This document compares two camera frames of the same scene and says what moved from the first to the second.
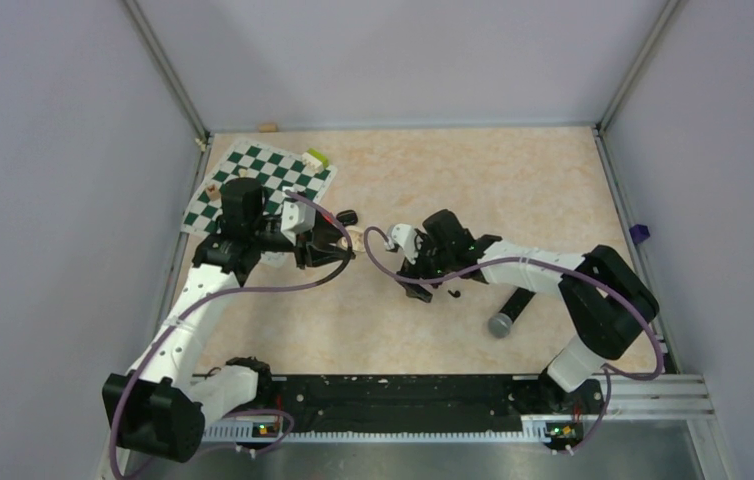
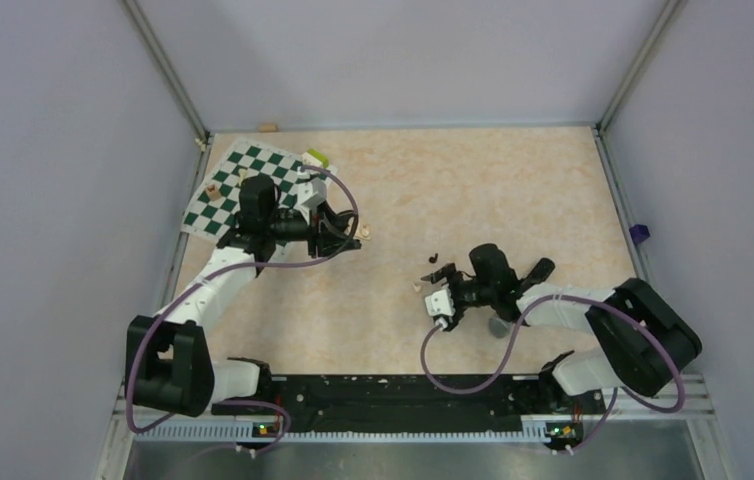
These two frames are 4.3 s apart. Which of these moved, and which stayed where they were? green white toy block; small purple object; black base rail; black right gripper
Moved: black right gripper
Stayed: black base rail; small purple object; green white toy block
